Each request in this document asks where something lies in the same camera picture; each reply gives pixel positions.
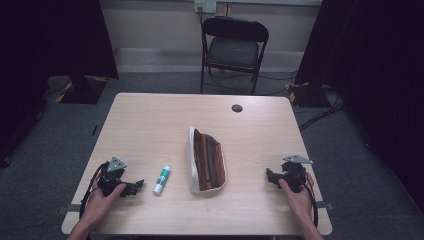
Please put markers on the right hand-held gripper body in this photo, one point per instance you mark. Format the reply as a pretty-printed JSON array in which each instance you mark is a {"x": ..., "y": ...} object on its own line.
[{"x": 295, "y": 175}]

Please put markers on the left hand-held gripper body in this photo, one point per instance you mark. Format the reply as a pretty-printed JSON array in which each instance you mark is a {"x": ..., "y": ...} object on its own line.
[{"x": 111, "y": 176}]

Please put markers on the green and white glue stick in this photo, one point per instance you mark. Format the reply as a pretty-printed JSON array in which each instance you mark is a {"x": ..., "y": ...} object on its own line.
[{"x": 161, "y": 180}]

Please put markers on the white and brown pencil case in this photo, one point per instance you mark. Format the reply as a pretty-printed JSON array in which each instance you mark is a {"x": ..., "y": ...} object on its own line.
[{"x": 208, "y": 161}]

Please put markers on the person's right hand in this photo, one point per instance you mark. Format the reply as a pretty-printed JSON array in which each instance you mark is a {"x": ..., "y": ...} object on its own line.
[{"x": 300, "y": 200}]

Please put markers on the person's left hand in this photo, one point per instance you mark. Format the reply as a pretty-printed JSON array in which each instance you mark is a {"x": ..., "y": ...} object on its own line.
[{"x": 100, "y": 201}]

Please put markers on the black stand base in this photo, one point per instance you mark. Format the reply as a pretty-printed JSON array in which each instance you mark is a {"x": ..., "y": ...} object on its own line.
[
  {"x": 308, "y": 95},
  {"x": 83, "y": 90}
]

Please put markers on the black folding chair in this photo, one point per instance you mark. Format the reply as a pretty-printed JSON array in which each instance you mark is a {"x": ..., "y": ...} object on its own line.
[{"x": 233, "y": 50}]

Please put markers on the dark curtain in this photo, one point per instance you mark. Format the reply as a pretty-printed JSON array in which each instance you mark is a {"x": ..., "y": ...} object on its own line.
[
  {"x": 373, "y": 66},
  {"x": 50, "y": 50}
]

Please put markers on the white wall outlet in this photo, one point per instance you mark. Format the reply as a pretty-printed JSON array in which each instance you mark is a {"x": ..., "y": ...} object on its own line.
[{"x": 205, "y": 6}]

